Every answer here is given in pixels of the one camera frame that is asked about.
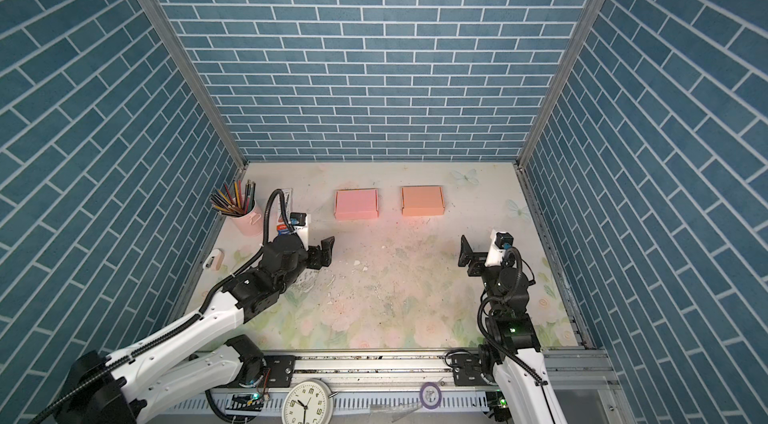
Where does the purple tape roll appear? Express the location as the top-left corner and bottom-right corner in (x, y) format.
(419, 382), (442, 411)

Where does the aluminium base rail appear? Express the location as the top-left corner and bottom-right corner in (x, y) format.
(104, 348), (637, 424)

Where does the pink cardboard box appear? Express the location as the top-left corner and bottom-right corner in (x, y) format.
(334, 189), (379, 221)

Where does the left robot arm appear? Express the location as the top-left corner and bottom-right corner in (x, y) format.
(33, 234), (335, 423)

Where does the white wall clock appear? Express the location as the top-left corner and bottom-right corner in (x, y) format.
(281, 379), (334, 424)

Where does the white blue pencil box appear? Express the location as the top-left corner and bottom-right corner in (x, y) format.
(275, 188), (293, 235)

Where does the black corrugated cable conduit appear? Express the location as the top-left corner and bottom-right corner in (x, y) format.
(26, 188), (295, 424)

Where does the pink metal pencil bucket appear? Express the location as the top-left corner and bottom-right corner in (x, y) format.
(229, 204), (264, 237)

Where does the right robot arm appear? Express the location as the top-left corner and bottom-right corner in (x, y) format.
(443, 232), (566, 423)

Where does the bundle of coloured pencils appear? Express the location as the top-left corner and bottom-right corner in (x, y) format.
(209, 180), (256, 217)

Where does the white round object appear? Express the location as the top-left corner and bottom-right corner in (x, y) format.
(204, 248), (224, 271)

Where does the tan cardboard box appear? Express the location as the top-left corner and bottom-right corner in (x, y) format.
(401, 186), (445, 217)

